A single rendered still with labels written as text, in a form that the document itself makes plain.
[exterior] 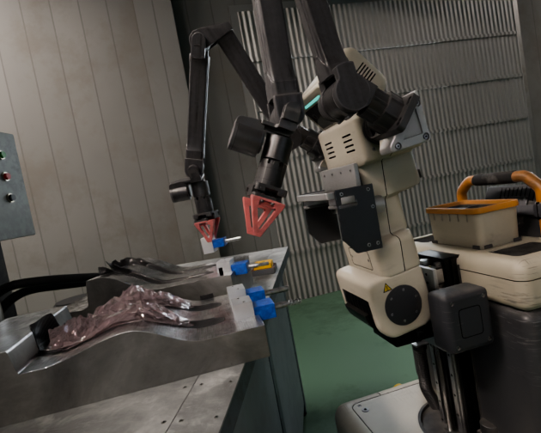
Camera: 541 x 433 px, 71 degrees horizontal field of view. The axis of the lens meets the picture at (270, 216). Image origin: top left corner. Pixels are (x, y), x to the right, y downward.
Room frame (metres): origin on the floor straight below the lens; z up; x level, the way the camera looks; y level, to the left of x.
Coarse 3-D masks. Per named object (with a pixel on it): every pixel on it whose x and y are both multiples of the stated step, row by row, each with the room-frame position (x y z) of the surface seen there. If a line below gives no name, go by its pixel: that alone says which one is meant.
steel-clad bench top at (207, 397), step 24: (192, 264) 1.77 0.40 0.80; (264, 288) 1.07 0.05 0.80; (168, 384) 0.58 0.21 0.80; (192, 384) 0.57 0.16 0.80; (216, 384) 0.55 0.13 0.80; (72, 408) 0.56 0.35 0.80; (96, 408) 0.55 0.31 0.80; (120, 408) 0.53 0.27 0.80; (144, 408) 0.52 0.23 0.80; (168, 408) 0.51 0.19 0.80; (192, 408) 0.50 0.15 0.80; (216, 408) 0.49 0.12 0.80; (0, 432) 0.53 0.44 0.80; (24, 432) 0.52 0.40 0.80; (48, 432) 0.51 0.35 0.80; (72, 432) 0.49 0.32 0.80; (96, 432) 0.48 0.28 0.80; (120, 432) 0.47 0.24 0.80; (144, 432) 0.46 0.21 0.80; (168, 432) 0.45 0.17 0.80; (192, 432) 0.44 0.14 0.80; (216, 432) 0.44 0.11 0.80
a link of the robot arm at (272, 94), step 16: (256, 0) 0.77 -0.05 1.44; (272, 0) 0.77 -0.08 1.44; (256, 16) 0.78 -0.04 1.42; (272, 16) 0.77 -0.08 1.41; (272, 32) 0.77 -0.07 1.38; (272, 48) 0.77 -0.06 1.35; (288, 48) 0.77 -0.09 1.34; (272, 64) 0.76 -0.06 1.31; (288, 64) 0.77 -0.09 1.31; (272, 80) 0.76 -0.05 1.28; (288, 80) 0.76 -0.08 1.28; (272, 96) 0.76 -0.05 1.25; (288, 96) 0.76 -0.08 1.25; (272, 112) 0.79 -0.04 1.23; (304, 112) 0.76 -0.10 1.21
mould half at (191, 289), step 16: (240, 256) 1.16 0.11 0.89; (144, 272) 1.05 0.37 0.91; (160, 272) 1.08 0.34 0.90; (192, 272) 1.06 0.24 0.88; (224, 272) 0.95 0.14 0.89; (96, 288) 0.95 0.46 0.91; (112, 288) 0.94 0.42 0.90; (144, 288) 0.94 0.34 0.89; (160, 288) 0.94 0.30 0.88; (176, 288) 0.92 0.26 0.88; (192, 288) 0.92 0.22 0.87; (208, 288) 0.91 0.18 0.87; (224, 288) 0.91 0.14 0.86; (80, 304) 1.03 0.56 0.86; (96, 304) 0.95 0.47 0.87
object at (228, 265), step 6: (228, 258) 0.99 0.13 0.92; (216, 264) 0.96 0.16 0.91; (222, 264) 0.95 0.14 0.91; (228, 264) 0.95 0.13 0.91; (234, 264) 0.96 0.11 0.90; (240, 264) 0.95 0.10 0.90; (246, 264) 0.96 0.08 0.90; (252, 264) 0.97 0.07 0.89; (258, 264) 0.96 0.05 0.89; (264, 264) 0.96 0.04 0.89; (228, 270) 0.95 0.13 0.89; (234, 270) 0.95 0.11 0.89; (240, 270) 0.95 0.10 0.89; (246, 270) 0.95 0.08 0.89
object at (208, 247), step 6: (204, 240) 1.26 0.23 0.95; (216, 240) 1.26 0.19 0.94; (222, 240) 1.26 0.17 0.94; (228, 240) 1.27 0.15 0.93; (234, 240) 1.27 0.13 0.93; (204, 246) 1.26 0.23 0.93; (210, 246) 1.26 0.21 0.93; (216, 246) 1.26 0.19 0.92; (222, 246) 1.26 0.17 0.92; (204, 252) 1.26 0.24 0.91; (210, 252) 1.26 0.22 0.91
